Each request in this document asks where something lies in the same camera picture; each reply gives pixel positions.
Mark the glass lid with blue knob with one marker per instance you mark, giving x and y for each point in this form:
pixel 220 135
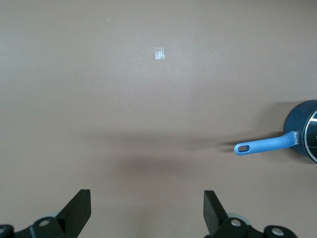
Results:
pixel 312 134

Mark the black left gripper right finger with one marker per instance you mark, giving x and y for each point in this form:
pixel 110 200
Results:
pixel 215 215

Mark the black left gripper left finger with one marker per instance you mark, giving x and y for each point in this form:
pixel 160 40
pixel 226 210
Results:
pixel 74 213

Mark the clear tape piece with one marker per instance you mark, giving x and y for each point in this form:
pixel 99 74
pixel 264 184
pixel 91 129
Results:
pixel 159 53

